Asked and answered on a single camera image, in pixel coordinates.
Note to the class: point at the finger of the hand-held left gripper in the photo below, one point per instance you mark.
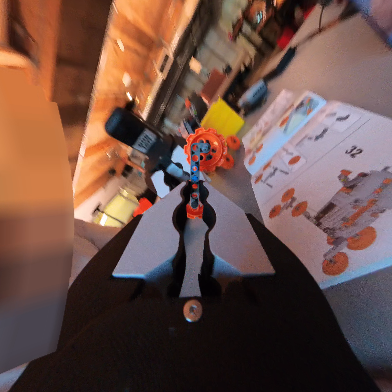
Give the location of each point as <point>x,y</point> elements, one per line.
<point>179,154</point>
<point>160,183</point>

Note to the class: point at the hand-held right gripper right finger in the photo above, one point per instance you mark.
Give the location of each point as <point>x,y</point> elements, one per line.
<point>239,245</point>

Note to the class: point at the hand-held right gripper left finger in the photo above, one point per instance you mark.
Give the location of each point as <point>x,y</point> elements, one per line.
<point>147,245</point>

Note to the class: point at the orange chair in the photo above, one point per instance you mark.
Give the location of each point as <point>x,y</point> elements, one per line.
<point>142,208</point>

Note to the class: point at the yellow storage bin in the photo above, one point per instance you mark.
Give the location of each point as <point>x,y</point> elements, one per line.
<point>222,121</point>

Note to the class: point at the white instruction booklet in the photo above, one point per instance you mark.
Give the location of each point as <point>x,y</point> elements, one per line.
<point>321,214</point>

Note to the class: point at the grey electronic module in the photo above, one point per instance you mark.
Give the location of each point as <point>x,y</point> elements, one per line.
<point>254,93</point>

